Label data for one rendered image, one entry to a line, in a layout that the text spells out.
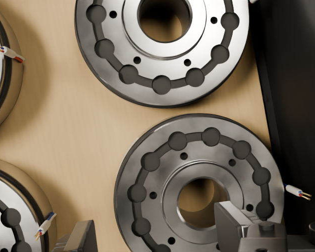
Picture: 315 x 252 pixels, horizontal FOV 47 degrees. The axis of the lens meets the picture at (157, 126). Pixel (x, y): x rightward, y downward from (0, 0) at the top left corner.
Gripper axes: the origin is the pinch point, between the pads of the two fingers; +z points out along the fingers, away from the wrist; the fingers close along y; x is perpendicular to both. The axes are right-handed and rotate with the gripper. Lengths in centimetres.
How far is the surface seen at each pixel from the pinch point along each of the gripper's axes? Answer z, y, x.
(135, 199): 6.6, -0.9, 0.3
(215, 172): 5.8, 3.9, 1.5
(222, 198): 7.0, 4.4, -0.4
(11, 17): 9.5, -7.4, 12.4
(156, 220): 6.2, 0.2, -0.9
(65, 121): 9.5, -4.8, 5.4
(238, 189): 5.8, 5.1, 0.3
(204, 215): 8.0, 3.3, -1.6
